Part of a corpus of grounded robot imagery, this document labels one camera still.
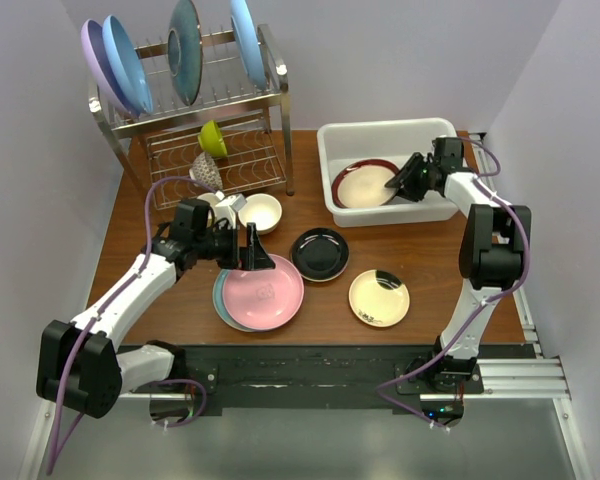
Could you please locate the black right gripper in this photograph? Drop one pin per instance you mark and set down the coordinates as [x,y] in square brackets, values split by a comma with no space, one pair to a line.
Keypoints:
[405,175]

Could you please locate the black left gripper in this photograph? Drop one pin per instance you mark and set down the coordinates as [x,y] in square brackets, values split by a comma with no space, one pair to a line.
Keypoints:
[255,254]

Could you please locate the red rimmed beige plate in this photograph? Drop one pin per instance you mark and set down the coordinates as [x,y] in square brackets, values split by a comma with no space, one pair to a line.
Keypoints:
[362,184]

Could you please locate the pink plate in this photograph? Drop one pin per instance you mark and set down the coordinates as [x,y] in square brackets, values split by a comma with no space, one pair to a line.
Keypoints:
[264,300]

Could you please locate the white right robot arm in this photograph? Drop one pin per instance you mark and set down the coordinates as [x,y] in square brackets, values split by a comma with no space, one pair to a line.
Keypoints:
[494,256]

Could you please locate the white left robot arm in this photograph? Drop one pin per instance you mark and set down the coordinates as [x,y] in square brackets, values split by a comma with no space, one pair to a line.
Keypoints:
[80,365]

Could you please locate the white plastic bin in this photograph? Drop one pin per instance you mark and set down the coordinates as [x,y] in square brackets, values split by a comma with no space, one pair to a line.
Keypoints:
[342,144]

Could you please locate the white bowl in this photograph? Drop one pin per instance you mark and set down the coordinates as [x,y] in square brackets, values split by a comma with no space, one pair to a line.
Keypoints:
[264,210]

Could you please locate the light blue bottom plate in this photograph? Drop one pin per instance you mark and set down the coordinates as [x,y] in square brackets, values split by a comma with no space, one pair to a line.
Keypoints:
[218,303]

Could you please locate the black glossy plate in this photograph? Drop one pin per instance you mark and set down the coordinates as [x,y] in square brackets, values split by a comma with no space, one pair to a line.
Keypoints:
[320,254]

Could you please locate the yellow mug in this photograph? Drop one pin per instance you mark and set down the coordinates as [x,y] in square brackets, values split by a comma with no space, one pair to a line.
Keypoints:
[211,200]

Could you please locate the patterned ceramic bowl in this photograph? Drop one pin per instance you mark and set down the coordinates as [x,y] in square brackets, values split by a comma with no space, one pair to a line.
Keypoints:
[205,170]

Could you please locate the cream plate with black patch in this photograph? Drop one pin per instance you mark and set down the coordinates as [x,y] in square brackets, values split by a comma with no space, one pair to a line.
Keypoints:
[378,298]

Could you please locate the green bowl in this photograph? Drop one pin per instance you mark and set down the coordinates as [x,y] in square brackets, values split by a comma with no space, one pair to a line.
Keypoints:
[211,140]

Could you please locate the steel dish rack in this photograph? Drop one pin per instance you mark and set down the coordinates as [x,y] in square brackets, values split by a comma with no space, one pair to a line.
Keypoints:
[255,124]

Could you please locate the dark teal plate in rack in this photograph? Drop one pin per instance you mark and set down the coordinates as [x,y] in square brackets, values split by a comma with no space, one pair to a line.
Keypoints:
[185,51]

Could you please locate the light blue plate in rack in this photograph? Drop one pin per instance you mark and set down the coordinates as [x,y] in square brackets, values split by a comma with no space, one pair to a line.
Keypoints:
[247,41]

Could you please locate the lilac plate in rack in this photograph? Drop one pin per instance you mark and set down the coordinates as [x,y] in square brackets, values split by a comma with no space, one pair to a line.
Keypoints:
[92,42]

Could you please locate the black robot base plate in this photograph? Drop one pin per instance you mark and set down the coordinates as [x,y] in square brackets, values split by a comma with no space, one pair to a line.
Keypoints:
[322,377]

